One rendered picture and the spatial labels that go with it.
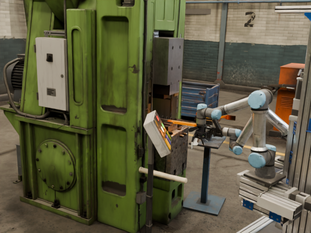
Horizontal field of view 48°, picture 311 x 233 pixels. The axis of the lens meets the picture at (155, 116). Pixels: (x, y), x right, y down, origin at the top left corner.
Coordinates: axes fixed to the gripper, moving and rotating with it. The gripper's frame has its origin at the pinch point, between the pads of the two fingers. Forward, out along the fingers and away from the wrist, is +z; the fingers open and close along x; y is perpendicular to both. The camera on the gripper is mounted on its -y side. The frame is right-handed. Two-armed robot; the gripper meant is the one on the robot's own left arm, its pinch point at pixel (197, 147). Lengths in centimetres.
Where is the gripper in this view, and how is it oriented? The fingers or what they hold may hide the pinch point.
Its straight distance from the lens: 281.9
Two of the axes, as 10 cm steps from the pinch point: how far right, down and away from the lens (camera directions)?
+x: 7.4, -1.5, 6.5
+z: -0.3, 9.7, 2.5
